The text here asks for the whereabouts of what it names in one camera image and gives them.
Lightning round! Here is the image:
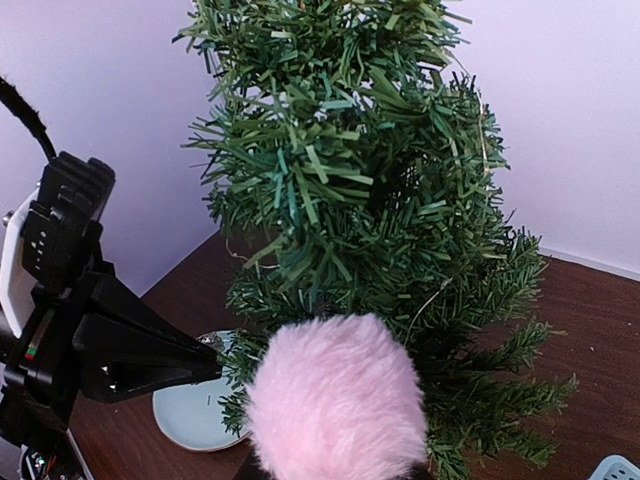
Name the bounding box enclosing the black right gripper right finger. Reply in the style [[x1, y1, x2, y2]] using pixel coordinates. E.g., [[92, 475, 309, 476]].
[[404, 462, 433, 480]]

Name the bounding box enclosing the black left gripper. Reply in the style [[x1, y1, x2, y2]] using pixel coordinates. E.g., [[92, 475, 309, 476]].
[[1, 261, 222, 450]]

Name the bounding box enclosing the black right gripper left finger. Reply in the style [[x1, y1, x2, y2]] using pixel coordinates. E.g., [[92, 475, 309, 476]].
[[234, 452, 272, 480]]

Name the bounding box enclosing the pink pompom ornament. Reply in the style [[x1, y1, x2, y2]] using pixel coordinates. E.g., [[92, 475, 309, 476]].
[[246, 314, 428, 479]]

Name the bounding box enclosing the small green christmas tree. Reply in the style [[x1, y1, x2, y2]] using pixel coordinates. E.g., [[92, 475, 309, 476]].
[[178, 1, 576, 479]]

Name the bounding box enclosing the light green floral plate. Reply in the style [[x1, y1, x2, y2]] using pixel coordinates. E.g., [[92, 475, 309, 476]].
[[152, 328, 254, 454]]

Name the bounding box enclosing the blue plastic basket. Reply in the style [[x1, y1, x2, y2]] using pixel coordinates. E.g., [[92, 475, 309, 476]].
[[588, 455, 640, 480]]

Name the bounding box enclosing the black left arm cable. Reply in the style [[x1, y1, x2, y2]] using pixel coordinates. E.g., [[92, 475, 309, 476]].
[[0, 74, 59, 164]]

